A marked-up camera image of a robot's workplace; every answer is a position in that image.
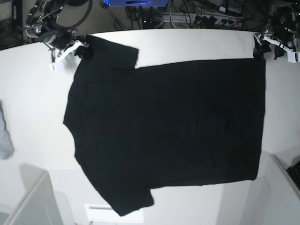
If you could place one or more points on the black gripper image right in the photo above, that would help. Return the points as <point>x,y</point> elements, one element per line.
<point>283,31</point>

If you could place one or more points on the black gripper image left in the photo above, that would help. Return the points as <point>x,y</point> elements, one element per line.
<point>59,39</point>

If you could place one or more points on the black T-shirt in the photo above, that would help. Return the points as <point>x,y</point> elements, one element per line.
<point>189,123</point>

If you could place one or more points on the blue box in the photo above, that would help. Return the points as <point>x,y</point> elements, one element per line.
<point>124,3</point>

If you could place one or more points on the grey cloth at left edge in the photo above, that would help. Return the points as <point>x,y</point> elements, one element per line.
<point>6,146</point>

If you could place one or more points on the black keyboard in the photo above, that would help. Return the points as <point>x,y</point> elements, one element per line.
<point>294,172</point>

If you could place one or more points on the white partition panel right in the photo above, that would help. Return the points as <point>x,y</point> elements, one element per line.
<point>273,199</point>

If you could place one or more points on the white partition panel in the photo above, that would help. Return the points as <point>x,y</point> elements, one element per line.
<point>273,199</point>
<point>27,197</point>

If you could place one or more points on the white partition panel left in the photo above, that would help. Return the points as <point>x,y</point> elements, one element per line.
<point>27,197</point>

